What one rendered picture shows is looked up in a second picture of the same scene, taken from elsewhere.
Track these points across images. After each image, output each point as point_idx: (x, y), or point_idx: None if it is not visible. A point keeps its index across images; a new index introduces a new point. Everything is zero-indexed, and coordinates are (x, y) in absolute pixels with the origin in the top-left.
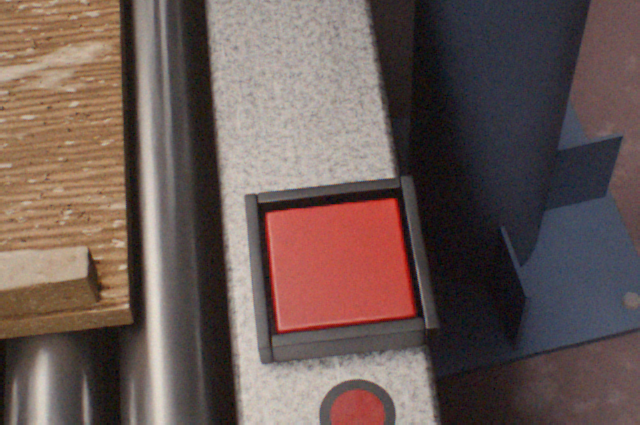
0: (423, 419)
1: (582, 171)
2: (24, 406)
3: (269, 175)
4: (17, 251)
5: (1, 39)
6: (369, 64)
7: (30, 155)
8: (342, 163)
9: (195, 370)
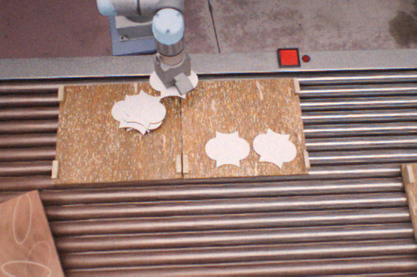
0: (306, 52)
1: None
2: (305, 91)
3: (273, 65)
4: (288, 90)
5: (255, 94)
6: (256, 53)
7: (274, 89)
8: (272, 57)
9: (300, 74)
